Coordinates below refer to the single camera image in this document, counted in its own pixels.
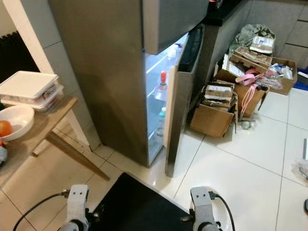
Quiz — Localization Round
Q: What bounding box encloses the grey fridge door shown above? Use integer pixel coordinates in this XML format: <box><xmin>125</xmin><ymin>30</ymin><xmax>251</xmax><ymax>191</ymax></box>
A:
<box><xmin>164</xmin><ymin>24</ymin><xmax>205</xmax><ymax>178</ymax></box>

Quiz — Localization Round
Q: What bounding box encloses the grey steel fridge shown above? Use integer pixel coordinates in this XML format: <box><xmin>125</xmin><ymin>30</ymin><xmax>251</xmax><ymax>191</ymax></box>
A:
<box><xmin>48</xmin><ymin>0</ymin><xmax>210</xmax><ymax>167</ymax></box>

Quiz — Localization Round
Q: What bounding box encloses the black floor mat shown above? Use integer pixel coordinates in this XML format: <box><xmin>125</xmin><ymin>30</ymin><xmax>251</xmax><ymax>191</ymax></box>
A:
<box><xmin>91</xmin><ymin>172</ymin><xmax>195</xmax><ymax>231</ymax></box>

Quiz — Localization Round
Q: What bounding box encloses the wooden table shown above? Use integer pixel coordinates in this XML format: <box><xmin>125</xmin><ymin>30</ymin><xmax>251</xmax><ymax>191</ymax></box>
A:
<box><xmin>0</xmin><ymin>95</ymin><xmax>110</xmax><ymax>188</ymax></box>

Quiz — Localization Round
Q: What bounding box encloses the red patterned bowl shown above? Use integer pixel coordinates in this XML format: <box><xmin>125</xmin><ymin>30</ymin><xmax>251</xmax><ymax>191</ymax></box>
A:
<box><xmin>0</xmin><ymin>139</ymin><xmax>8</xmax><ymax>163</ymax></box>

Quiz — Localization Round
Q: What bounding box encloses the orange fruit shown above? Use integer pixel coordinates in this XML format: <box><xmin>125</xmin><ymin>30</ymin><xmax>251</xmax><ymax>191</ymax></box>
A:
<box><xmin>0</xmin><ymin>120</ymin><xmax>13</xmax><ymax>138</ymax></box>

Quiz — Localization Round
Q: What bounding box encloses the folded cardboard stack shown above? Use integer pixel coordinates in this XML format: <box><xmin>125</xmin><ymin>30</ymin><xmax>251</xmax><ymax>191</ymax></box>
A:
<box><xmin>202</xmin><ymin>83</ymin><xmax>235</xmax><ymax>109</ymax></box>

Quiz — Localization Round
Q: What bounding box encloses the orange capped clear bottle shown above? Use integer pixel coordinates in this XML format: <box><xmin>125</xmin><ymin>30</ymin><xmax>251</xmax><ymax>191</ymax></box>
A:
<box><xmin>156</xmin><ymin>71</ymin><xmax>169</xmax><ymax>102</ymax></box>

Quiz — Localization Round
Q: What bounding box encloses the white lidded plastic container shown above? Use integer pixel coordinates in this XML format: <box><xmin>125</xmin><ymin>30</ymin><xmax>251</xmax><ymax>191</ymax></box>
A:
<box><xmin>0</xmin><ymin>71</ymin><xmax>64</xmax><ymax>113</ymax></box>

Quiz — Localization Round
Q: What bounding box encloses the large clear bottle white cap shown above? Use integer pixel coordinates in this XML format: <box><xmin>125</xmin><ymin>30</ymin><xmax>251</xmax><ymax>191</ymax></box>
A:
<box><xmin>166</xmin><ymin>44</ymin><xmax>178</xmax><ymax>61</ymax></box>

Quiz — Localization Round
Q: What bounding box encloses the blue chocolate milk carton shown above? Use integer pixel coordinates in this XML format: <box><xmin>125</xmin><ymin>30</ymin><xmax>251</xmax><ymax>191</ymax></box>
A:
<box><xmin>175</xmin><ymin>42</ymin><xmax>184</xmax><ymax>58</ymax></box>

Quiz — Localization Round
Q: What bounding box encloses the black foam puzzle mat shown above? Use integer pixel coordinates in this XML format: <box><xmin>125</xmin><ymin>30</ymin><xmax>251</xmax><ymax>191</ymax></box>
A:
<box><xmin>0</xmin><ymin>31</ymin><xmax>32</xmax><ymax>82</ymax></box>

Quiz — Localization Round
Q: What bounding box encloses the labelled cardboard packet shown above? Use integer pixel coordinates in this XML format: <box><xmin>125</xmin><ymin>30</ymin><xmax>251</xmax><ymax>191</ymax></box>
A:
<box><xmin>250</xmin><ymin>36</ymin><xmax>275</xmax><ymax>54</ymax></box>

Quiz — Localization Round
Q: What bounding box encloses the olive green cloth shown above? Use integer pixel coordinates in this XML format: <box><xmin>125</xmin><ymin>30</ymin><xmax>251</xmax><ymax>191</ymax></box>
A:
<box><xmin>229</xmin><ymin>24</ymin><xmax>275</xmax><ymax>53</ymax></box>

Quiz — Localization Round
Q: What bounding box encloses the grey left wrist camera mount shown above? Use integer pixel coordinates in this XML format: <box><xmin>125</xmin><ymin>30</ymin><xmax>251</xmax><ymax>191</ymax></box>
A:
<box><xmin>67</xmin><ymin>184</ymin><xmax>90</xmax><ymax>224</ymax></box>

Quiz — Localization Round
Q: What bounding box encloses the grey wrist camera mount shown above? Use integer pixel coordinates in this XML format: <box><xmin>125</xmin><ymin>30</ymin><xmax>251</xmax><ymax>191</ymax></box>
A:
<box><xmin>67</xmin><ymin>184</ymin><xmax>90</xmax><ymax>224</ymax></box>
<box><xmin>190</xmin><ymin>187</ymin><xmax>216</xmax><ymax>224</ymax></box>

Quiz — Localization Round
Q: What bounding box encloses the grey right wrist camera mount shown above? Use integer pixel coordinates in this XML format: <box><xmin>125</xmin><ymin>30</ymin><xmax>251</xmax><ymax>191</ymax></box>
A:
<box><xmin>190</xmin><ymin>187</ymin><xmax>216</xmax><ymax>224</ymax></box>

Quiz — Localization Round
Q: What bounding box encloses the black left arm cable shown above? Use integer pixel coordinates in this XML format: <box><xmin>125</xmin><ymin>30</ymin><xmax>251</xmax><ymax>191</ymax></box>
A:
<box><xmin>13</xmin><ymin>190</ymin><xmax>70</xmax><ymax>231</ymax></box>

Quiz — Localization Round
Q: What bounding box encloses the pink cord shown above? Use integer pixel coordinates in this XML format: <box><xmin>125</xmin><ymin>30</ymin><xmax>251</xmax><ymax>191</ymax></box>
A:
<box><xmin>238</xmin><ymin>69</ymin><xmax>263</xmax><ymax>118</ymax></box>

